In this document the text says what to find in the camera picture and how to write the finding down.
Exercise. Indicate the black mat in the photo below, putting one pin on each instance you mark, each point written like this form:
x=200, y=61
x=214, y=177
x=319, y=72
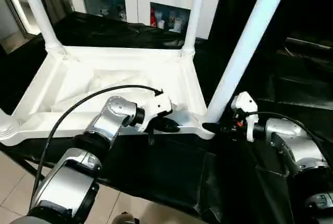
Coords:
x=182, y=169

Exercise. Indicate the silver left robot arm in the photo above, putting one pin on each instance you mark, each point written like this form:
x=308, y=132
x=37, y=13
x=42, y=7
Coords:
x=112, y=119

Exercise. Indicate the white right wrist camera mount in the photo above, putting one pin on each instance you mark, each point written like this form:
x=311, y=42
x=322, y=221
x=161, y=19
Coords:
x=244, y=100

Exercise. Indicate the dark metal rod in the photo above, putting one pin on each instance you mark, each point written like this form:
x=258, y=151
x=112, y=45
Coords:
x=307, y=43

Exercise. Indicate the white plastic table leg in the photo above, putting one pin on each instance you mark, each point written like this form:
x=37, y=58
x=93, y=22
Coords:
x=5, y=123
x=41, y=13
x=247, y=39
x=196, y=13

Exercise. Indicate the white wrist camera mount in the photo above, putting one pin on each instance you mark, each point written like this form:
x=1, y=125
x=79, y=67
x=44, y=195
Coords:
x=161, y=102
x=244, y=100

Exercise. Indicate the white plastic table top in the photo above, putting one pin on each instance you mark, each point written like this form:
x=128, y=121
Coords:
x=117, y=57

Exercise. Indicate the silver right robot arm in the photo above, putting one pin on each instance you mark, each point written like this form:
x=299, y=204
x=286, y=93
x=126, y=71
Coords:
x=299, y=143

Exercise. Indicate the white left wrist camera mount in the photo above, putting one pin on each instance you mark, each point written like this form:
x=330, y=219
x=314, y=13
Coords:
x=161, y=102

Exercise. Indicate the black metal stand leg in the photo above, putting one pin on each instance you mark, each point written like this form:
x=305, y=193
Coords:
x=31, y=168

